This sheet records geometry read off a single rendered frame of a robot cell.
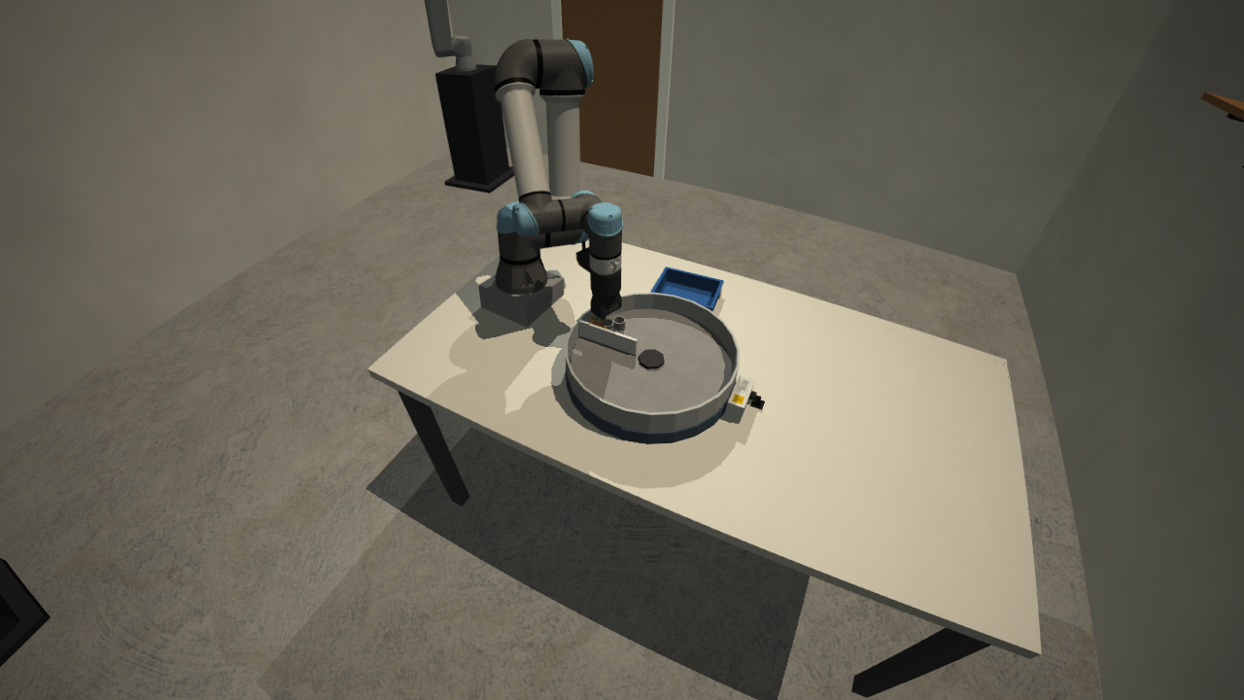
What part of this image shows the blue open crate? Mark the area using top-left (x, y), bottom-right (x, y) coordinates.
top-left (651, 267), bottom-right (724, 312)

